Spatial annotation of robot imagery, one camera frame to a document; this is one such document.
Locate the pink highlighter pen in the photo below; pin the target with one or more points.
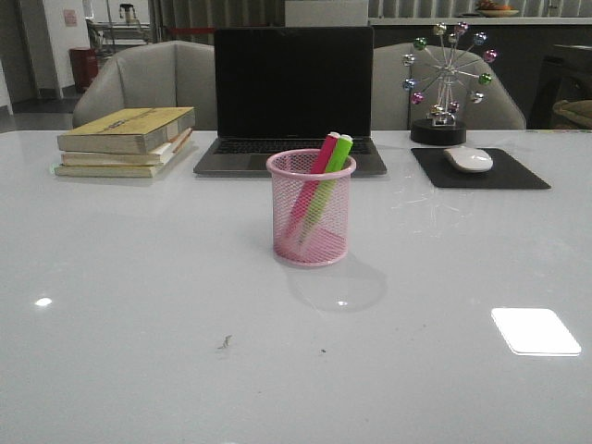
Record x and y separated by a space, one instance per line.
324 157

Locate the green highlighter pen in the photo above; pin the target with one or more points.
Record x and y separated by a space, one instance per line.
338 155

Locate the pink mesh pen holder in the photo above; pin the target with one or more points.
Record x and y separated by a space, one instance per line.
327 243

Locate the dark grey open laptop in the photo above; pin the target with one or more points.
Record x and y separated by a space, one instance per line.
284 88

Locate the middle cream book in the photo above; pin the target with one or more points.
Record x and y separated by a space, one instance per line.
157 157

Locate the cream book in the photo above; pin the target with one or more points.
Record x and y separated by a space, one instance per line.
134 172
157 157

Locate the bottom cream book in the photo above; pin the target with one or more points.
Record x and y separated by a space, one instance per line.
134 172

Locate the right grey armchair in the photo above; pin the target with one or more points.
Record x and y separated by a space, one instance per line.
391 110

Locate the grey armchair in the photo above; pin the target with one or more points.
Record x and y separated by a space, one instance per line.
174 73
391 110

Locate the white computer mouse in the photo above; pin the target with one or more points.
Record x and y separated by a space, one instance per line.
468 159

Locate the left grey armchair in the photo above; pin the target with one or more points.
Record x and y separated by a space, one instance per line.
174 73

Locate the top yellow book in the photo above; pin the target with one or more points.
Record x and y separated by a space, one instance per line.
128 131

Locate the ferris wheel desk ornament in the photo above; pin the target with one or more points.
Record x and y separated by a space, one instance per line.
446 68

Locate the black mouse pad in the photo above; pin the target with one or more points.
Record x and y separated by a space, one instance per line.
505 173

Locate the red trash bin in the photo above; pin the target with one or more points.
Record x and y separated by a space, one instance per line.
84 67

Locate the fruit bowl on counter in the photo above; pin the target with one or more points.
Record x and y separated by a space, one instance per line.
492 9

